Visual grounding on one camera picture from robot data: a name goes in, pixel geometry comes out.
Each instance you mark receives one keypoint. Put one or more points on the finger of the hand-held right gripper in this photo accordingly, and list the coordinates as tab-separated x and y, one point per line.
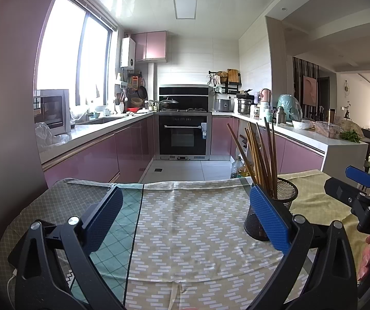
360	176
339	189

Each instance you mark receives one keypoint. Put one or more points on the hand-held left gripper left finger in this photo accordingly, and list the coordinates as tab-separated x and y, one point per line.
104	219

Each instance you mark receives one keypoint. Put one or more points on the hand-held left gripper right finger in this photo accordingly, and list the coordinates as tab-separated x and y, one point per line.
269	216

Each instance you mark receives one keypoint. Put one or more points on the black mesh utensil holder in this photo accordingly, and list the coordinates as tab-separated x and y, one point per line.
285	193

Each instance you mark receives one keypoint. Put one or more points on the bunch of wooden chopsticks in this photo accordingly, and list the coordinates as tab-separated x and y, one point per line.
256	155

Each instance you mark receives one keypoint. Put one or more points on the green leafy vegetables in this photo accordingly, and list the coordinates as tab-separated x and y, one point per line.
351	136

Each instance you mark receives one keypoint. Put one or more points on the yellow cooking oil bottle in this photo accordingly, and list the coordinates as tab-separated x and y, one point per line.
244	171

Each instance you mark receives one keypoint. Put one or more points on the pink kitchen base cabinet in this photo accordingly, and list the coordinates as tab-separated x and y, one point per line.
298	155
107	155
222	135

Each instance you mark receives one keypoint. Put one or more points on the clear plastic food box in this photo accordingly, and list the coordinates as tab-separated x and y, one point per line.
328	129

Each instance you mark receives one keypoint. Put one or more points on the dark liquid plastic bottle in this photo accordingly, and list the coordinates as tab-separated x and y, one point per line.
236	168

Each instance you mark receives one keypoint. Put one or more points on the brown tumbler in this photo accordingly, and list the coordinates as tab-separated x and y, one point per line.
331	116

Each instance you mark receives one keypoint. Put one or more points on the white bowl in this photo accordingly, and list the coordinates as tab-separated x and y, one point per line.
302	125

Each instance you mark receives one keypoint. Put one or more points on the patterned green beige tablecloth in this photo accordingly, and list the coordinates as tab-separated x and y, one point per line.
188	232

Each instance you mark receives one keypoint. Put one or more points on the steel thermos flask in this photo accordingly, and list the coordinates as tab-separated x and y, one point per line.
280	116

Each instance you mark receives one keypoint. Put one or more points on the green appliance under plastic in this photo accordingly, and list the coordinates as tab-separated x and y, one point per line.
289	108

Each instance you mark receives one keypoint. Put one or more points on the kitchen sink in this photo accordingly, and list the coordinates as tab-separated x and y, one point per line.
94	120

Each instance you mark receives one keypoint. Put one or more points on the clear plastic bag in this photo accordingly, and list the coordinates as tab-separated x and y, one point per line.
48	137

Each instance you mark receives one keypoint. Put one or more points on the steel stock pot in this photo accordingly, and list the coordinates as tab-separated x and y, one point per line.
244	105

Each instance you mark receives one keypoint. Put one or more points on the black built-in oven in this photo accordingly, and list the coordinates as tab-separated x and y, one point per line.
185	135

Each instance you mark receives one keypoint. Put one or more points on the pink electric kettle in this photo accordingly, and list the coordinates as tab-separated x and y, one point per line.
265	96

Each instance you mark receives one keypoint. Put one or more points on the silver rice cooker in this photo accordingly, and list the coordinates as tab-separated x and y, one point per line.
223	105

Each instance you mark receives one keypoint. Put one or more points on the white countertop appliance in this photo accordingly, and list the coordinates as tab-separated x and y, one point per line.
52	109

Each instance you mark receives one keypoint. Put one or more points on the gas stove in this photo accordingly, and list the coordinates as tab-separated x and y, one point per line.
198	109

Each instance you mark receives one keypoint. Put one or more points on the hanging kitchen utensil rack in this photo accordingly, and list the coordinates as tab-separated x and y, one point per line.
133	90

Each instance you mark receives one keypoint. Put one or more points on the black wok with lid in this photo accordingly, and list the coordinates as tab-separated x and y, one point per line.
169	102

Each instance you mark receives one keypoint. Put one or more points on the wooden cutting board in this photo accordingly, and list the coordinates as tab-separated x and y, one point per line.
232	76

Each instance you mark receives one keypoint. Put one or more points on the black range hood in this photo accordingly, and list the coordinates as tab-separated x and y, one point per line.
185	93

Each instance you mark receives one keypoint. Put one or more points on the white water heater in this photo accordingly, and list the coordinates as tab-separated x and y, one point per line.
128	53

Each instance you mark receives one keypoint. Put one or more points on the kitchen window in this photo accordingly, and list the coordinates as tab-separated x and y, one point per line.
62	55

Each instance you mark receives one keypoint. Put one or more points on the ceiling light panel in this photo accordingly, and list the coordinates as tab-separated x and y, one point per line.
185	8

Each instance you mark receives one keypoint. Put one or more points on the wall clock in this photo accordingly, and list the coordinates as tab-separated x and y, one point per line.
347	88

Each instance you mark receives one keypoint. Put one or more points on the pink wall picture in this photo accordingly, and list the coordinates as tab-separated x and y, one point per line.
309	90

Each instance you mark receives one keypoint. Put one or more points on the black wall shelf rack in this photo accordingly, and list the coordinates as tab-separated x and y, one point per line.
220	87

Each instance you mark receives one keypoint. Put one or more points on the pink wall cabinet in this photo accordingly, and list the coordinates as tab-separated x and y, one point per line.
149	45

